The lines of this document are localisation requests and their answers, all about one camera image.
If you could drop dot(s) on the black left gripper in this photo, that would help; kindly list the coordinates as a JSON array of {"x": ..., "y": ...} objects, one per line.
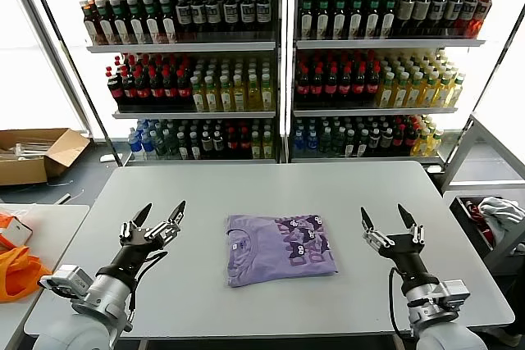
[{"x": 131, "y": 255}]

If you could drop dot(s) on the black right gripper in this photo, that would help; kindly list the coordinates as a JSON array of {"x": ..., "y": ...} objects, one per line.
[{"x": 408, "y": 260}]

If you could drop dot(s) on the purple printed t-shirt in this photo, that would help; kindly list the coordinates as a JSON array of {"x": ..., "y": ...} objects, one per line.
[{"x": 254, "y": 260}]

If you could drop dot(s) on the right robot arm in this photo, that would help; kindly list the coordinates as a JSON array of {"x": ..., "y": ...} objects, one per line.
[{"x": 430, "y": 313}]

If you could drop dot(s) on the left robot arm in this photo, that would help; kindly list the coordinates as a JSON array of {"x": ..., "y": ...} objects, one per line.
[{"x": 102, "y": 301}]

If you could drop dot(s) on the black storage bin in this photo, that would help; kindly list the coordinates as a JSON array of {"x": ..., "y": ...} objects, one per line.
[{"x": 465, "y": 212}]

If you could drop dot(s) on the small white floor object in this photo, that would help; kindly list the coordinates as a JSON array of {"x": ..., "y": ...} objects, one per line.
[
  {"x": 435, "y": 169},
  {"x": 108, "y": 157}
]

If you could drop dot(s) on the red garment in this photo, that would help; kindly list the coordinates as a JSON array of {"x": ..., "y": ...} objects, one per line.
[{"x": 475, "y": 210}]

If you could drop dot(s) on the blue water bottle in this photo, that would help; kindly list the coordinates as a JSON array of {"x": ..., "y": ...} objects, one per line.
[
  {"x": 312, "y": 141},
  {"x": 299, "y": 141},
  {"x": 146, "y": 146},
  {"x": 134, "y": 145}
]

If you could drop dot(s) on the green drink bottle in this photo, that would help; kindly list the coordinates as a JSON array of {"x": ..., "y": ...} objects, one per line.
[
  {"x": 338, "y": 141},
  {"x": 159, "y": 146},
  {"x": 171, "y": 145},
  {"x": 326, "y": 141}
]

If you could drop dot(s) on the green label tea bottle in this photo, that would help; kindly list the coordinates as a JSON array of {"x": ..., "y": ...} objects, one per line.
[
  {"x": 152, "y": 22},
  {"x": 363, "y": 145},
  {"x": 106, "y": 24},
  {"x": 356, "y": 17},
  {"x": 307, "y": 18},
  {"x": 340, "y": 18},
  {"x": 323, "y": 18},
  {"x": 372, "y": 17},
  {"x": 120, "y": 24},
  {"x": 183, "y": 147},
  {"x": 195, "y": 147},
  {"x": 168, "y": 21},
  {"x": 136, "y": 22},
  {"x": 350, "y": 146},
  {"x": 389, "y": 16}
]

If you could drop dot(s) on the grey floor strip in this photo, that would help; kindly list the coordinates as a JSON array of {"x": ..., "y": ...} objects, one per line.
[{"x": 62, "y": 198}]

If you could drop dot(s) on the yellow juice bottle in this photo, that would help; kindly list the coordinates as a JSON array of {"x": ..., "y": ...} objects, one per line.
[
  {"x": 386, "y": 94},
  {"x": 199, "y": 98},
  {"x": 212, "y": 98},
  {"x": 457, "y": 94},
  {"x": 257, "y": 147},
  {"x": 416, "y": 94},
  {"x": 254, "y": 96},
  {"x": 267, "y": 96},
  {"x": 226, "y": 97},
  {"x": 422, "y": 144},
  {"x": 401, "y": 94},
  {"x": 267, "y": 147},
  {"x": 430, "y": 94},
  {"x": 435, "y": 143},
  {"x": 444, "y": 94},
  {"x": 240, "y": 97}
]

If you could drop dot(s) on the dark drink bottle grey label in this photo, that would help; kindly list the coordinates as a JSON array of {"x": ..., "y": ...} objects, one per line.
[
  {"x": 184, "y": 14},
  {"x": 387, "y": 139},
  {"x": 468, "y": 10},
  {"x": 375, "y": 140},
  {"x": 231, "y": 12},
  {"x": 439, "y": 10},
  {"x": 454, "y": 10},
  {"x": 213, "y": 12},
  {"x": 207, "y": 143},
  {"x": 247, "y": 11},
  {"x": 199, "y": 13},
  {"x": 263, "y": 10},
  {"x": 218, "y": 143}
]

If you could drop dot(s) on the red cap cola bottle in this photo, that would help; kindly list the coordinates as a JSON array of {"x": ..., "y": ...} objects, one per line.
[
  {"x": 157, "y": 88},
  {"x": 374, "y": 85},
  {"x": 345, "y": 86},
  {"x": 232, "y": 141},
  {"x": 400, "y": 137},
  {"x": 143, "y": 89},
  {"x": 115, "y": 89},
  {"x": 184, "y": 88},
  {"x": 171, "y": 88},
  {"x": 317, "y": 87},
  {"x": 129, "y": 89},
  {"x": 331, "y": 87},
  {"x": 412, "y": 137},
  {"x": 303, "y": 87},
  {"x": 245, "y": 141},
  {"x": 360, "y": 86}
]

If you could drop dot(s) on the white grey garment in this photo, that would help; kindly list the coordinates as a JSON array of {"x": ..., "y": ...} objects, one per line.
[{"x": 500, "y": 212}]

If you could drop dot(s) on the white orange carton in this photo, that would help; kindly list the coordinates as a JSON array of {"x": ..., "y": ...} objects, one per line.
[{"x": 16, "y": 231}]

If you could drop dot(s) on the orange fabric bag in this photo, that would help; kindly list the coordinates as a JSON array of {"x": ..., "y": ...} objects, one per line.
[{"x": 20, "y": 276}]

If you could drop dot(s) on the brown cardboard box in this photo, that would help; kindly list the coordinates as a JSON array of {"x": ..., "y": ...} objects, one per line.
[{"x": 24, "y": 169}]

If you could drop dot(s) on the white strips bundle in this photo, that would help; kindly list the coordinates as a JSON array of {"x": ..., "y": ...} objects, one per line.
[{"x": 28, "y": 148}]

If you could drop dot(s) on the grey metal shelf rack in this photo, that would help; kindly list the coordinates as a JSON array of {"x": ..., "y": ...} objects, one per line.
[
  {"x": 389, "y": 43},
  {"x": 184, "y": 46}
]

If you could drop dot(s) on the dark drink bottle beige label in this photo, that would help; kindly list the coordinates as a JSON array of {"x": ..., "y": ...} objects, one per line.
[
  {"x": 422, "y": 11},
  {"x": 406, "y": 12}
]

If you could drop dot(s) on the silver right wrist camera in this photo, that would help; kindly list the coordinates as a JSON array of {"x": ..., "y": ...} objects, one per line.
[{"x": 455, "y": 292}]

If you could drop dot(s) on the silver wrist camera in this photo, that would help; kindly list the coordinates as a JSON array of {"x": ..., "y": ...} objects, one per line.
[
  {"x": 455, "y": 292},
  {"x": 74, "y": 280}
]

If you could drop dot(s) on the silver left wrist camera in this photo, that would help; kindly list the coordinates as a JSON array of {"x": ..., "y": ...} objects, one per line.
[{"x": 74, "y": 280}]

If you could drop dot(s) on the black slanted frame post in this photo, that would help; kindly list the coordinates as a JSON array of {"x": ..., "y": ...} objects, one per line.
[
  {"x": 111, "y": 143},
  {"x": 488, "y": 81}
]

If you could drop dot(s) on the grey metal cart frame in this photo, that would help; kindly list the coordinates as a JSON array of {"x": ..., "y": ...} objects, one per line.
[{"x": 461, "y": 151}]

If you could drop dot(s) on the grey slanted frame post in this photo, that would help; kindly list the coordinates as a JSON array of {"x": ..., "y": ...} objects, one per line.
[{"x": 50, "y": 51}]

